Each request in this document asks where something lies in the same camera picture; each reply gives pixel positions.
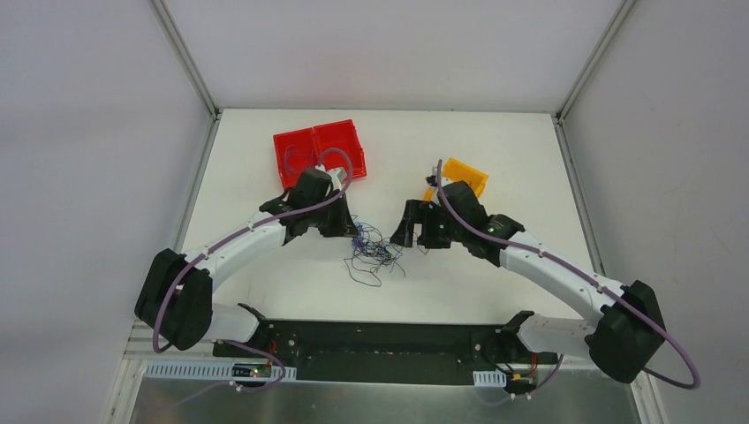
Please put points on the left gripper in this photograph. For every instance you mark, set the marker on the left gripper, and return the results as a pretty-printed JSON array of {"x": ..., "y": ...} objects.
[{"x": 337, "y": 219}]

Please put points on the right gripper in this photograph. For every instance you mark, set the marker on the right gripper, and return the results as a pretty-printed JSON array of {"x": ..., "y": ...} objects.
[{"x": 418, "y": 221}]

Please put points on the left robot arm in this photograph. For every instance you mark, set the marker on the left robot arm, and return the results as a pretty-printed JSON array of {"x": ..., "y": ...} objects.
[{"x": 176, "y": 299}]

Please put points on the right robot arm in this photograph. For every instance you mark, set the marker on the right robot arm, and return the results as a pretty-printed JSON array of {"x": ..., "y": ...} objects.
[{"x": 615, "y": 325}]

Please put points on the yellow bin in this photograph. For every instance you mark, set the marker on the yellow bin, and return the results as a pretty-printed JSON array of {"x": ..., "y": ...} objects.
[{"x": 454, "y": 171}]

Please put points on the red double bin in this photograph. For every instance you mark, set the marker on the red double bin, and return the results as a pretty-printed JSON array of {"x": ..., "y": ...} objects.
[{"x": 301, "y": 149}]

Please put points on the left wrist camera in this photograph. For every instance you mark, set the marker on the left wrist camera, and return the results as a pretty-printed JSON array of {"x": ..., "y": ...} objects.
[{"x": 337, "y": 175}]

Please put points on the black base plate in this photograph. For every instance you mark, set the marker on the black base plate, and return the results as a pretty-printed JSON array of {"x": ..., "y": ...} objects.
[{"x": 378, "y": 352}]

